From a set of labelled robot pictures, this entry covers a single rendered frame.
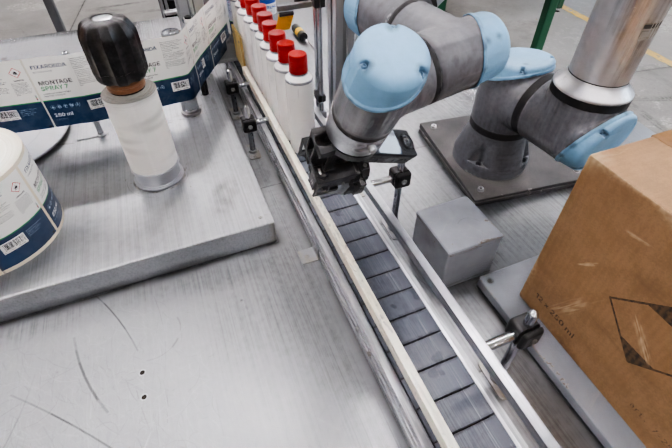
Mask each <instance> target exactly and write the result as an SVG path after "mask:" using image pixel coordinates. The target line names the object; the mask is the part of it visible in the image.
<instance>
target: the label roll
mask: <svg viewBox="0 0 672 448"><path fill-rule="evenodd" d="M63 221H64V211H63V208H62V206H61V205H60V203H59V201H58V200H57V198H56V196H55V195H54V193H53V191H52V190H51V188H50V187H49V185H48V183H47V182H46V180H45V178H44V177H43V175H42V173H41V172H40V170H39V168H38V167H37V165H36V164H35V162H34V160H33V159H32V157H31V155H30V154H29V152H28V150H27V149H26V147H25V145H24V144H23V142H22V140H21V139H20V137H19V136H18V135H17V134H15V133H14V132H12V131H10V130H7V129H4V128H0V276H1V275H3V274H6V273H8V272H10V271H12V270H14V269H16V268H18V267H20V266H22V265H24V264H25V263H27V262H28V261H30V260H31V259H33V258H34V257H36V256H37V255H38V254H40V253H41V252H42V251H43V250H44V249H45V248H46V247H47V246H48V245H49V244H50V243H51V242H52V241H53V240H54V239H55V237H56V236H57V234H58V233H59V231H60V229H61V227H62V225H63Z"/></svg>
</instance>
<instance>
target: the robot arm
mask: <svg viewBox="0 0 672 448"><path fill-rule="evenodd" d="M443 1H444V0H345V2H344V18H345V21H346V23H347V26H348V27H349V28H350V29H351V30H352V31H353V32H354V33H356V34H357V36H359V37H358V39H357V40H356V42H355V44H354V46H353V49H352V51H351V52H350V54H349V55H348V57H347V58H346V61H345V63H344V66H343V69H342V76H341V80H340V83H339V86H338V89H337V92H336V95H335V98H334V100H333V102H332V105H331V108H330V110H329V113H328V116H327V120H326V125H325V126H320V127H316V128H311V132H310V135H309V136H308V137H304V138H302V139H301V143H300V147H299V151H298V156H299V155H303V154H305V155H304V157H305V159H306V162H307V164H310V165H309V167H308V168H309V172H308V176H309V179H308V182H309V183H310V186H311V189H312V190H314V192H313V194H312V197H315V196H316V197H320V196H325V195H330V194H334V193H337V194H339V195H346V194H350V193H352V195H356V194H360V193H362V192H363V190H364V188H365V186H366V185H367V183H366V180H367V179H368V177H369V174H370V165H369V163H406V162H408V161H409V160H411V159H413V158H414V157H416V156H417V152H416V150H415V148H414V147H415V146H414V143H413V140H412V139H411V137H410V136H409V134H408V132H407V131H406V130H400V129H394V127H395V126H396V124H397V123H398V121H399V120H400V118H402V117H403V116H405V115H407V114H409V113H412V112H414V111H416V110H419V109H421V108H424V107H426V106H428V105H430V104H433V103H435V102H438V101H440V100H442V99H445V98H447V97H450V96H452V95H455V94H457V93H459V92H462V91H464V90H467V89H473V88H476V87H477V86H478V88H477V92H476V96H475V100H474V104H473V107H472V111H471V115H470V119H469V121H468V123H467V124H466V126H465V127H464V128H463V130H462V132H461V133H460V134H459V136H458V137H457V138H456V141H455V143H454V148H453V157H454V160H455V161H456V163H457V164H458V165H459V166H460V167H461V168H462V169H463V170H465V171H466V172H468V173H470V174H472V175H474V176H476V177H479V178H482V179H487V180H495V181H502V180H509V179H513V178H515V177H517V176H519V175H520V174H521V173H522V172H523V171H524V169H525V167H526V165H527V162H528V159H529V141H530V142H531V143H532V144H534V145H535V146H537V147H538V148H540V149H541V150H543V151H544V152H546V153H547V154H549V155H550V156H552V157H553V158H555V160H556V161H557V162H559V161H560V162H561V163H563V164H565V165H566V166H568V167H569V168H571V169H574V170H582V169H583V167H584V165H585V163H586V162H587V160H588V158H589V156H590V155H591V154H594V153H597V152H601V151H604V150H608V149H611V148H615V147H618V146H620V145H621V144H622V143H623V141H624V140H625V139H626V138H627V137H628V136H629V135H630V133H631V132H632V130H633V129H634V127H635V126H636V123H637V116H636V115H635V114H634V112H633V111H628V110H627V109H628V107H629V105H630V104H631V102H632V100H633V98H634V96H635V92H634V89H633V87H632V85H631V84H630V80H631V78H632V77H633V75H634V73H635V71H636V69H637V67H638V66H639V64H640V62H641V60H642V58H643V56H644V55H645V53H646V51H647V49H648V47H649V45H650V44H651V42H652V40H653V38H654V36H655V35H656V33H657V31H658V29H659V27H660V25H661V24H662V22H663V20H664V18H665V16H666V14H667V13H668V11H669V9H670V7H671V5H672V0H597V1H596V3H595V5H594V8H593V10H592V12H591V15H590V17H589V19H588V22H587V24H586V26H585V29H584V31H583V34H582V36H581V38H580V41H579V43H578V45H577V48H576V50H575V52H574V55H573V57H572V59H571V62H570V64H569V66H567V67H565V68H562V69H560V70H558V71H557V72H556V73H554V72H553V70H554V69H555V68H556V65H555V64H556V60H555V58H554V57H553V56H552V55H551V54H549V53H547V52H545V51H542V50H538V49H532V48H521V47H516V48H510V47H511V46H510V37H509V33H508V30H507V28H506V26H505V25H504V23H503V22H502V20H501V19H500V18H499V17H498V16H496V15H495V14H493V13H490V12H486V11H481V12H477V13H467V14H465V15H463V16H462V17H455V16H453V15H451V14H449V13H447V12H445V11H443V10H441V9H439V8H437V7H438V6H439V5H440V4H441V3H442V2H443ZM303 145H304V148H305V149H303V150H302V148H303ZM319 188H320V191H318V189H319ZM317 191H318V192H317Z"/></svg>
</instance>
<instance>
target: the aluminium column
mask: <svg viewBox="0 0 672 448"><path fill-rule="evenodd" d="M344 2H345V0H327V6H328V82H329V110H330V108H331V105H332V102H333V100H334V98H335V95H336V92H337V89H338V86H339V83H340V80H341V76H342V69H343V66H344V63H345V61H346V58H347V57H348V55H349V54H350V52H351V51H352V49H353V46H354V44H355V33H354V32H353V31H352V30H351V29H350V28H349V27H348V26H347V23H346V21H345V18H344ZM332 32H333V87H332Z"/></svg>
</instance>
